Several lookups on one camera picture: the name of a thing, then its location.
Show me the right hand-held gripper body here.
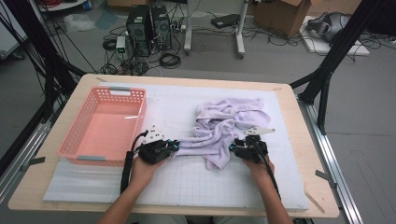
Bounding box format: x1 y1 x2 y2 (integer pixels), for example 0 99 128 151
233 126 276 164

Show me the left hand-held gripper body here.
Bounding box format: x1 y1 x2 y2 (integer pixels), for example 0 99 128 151
138 125 176 165

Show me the lilac printed towel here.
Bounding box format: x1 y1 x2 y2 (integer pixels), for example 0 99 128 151
174 97 273 171

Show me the pink plastic basket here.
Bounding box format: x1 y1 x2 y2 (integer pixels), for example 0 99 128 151
57 86 148 167

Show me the person's left hand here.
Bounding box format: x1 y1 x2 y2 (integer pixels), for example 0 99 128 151
130 155 164 188

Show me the person's right hand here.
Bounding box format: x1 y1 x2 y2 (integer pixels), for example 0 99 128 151
242 153 276 189

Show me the white foam mat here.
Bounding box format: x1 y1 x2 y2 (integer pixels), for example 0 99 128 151
99 81 311 211

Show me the person's grey clothing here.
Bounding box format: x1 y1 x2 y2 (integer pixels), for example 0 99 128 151
136 215 269 224

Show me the grey ribbed foam sheet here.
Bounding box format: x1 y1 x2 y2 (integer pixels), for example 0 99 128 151
42 158 125 203

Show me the small white device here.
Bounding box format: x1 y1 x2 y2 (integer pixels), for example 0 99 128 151
115 35 127 60

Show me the white metal stand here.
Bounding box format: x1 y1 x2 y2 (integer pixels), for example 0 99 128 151
183 0 250 60

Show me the black computer tower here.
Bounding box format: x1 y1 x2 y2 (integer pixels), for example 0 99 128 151
125 4 153 59
150 5 173 50

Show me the white power strip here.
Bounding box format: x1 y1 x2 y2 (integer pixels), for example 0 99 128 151
169 22 188 32

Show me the white floor board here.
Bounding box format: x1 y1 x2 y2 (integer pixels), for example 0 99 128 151
299 15 371 57

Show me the black flat box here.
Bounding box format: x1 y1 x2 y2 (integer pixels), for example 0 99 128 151
210 13 241 29

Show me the open cardboard box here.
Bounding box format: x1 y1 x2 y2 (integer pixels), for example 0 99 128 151
253 0 312 39

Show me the grey bag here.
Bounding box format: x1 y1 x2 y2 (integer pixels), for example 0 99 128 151
306 11 351 43

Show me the clear plastic bag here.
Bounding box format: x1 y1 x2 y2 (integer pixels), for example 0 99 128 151
64 13 96 32

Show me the flat cardboard box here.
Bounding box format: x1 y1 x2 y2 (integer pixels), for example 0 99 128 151
307 0 363 17

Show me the white round table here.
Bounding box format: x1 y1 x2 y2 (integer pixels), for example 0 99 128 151
36 0 88 13

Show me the white cabinet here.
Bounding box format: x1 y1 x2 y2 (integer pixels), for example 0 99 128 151
0 6 27 60

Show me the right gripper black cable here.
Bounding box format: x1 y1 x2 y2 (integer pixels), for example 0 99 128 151
253 136 283 200

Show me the aluminium rail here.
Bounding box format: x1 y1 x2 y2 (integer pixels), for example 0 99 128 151
297 92 364 224
0 102 60 203

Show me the grey metal bracket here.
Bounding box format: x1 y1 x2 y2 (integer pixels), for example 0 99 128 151
20 156 46 172
315 169 338 189

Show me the coil of black cable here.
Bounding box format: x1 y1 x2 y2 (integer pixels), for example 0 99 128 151
159 52 182 70

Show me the black metal frame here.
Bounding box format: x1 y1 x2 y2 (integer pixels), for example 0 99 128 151
289 0 389 135
0 0 88 175

